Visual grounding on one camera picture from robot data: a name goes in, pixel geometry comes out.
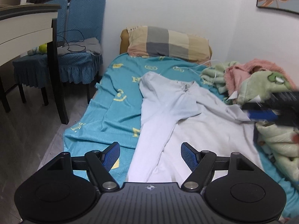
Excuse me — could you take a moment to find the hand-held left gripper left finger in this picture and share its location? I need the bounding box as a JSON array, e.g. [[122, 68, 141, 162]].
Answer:
[[45, 141, 121, 192]]

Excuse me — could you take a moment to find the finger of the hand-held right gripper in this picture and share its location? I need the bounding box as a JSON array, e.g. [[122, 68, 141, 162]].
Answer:
[[241, 101, 281, 111], [247, 110, 281, 123]]

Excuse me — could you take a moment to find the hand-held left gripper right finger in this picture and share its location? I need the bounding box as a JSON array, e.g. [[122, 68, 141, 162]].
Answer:
[[181, 142, 254, 193]]

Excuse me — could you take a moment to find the white shirt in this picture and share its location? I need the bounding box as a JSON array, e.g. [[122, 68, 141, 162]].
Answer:
[[126, 72, 263, 183]]

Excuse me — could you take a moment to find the green fleece blanket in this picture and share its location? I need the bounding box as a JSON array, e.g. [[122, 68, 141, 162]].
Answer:
[[200, 61, 299, 187]]

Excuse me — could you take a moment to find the pink fleece blanket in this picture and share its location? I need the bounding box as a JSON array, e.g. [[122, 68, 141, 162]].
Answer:
[[224, 59, 296, 98]]

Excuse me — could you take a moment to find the teal printed bed sheet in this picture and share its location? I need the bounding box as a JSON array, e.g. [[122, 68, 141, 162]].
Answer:
[[63, 53, 299, 217]]

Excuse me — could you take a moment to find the checked pillow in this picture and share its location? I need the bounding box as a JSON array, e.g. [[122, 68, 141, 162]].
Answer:
[[127, 26, 210, 63]]

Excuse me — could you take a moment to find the grey cloth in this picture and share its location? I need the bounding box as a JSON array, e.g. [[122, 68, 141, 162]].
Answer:
[[57, 37, 102, 56]]

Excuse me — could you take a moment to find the blue covered chair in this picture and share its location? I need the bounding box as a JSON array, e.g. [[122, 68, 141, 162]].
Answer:
[[13, 0, 68, 112], [57, 0, 106, 104]]

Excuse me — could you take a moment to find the white table with black legs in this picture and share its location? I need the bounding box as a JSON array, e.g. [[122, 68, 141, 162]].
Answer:
[[0, 3, 69, 125]]

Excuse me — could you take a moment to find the white charging cable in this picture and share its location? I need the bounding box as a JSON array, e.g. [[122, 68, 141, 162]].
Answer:
[[174, 59, 220, 91]]

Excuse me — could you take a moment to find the black cable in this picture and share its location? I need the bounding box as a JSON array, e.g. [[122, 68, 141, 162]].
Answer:
[[56, 29, 88, 53]]

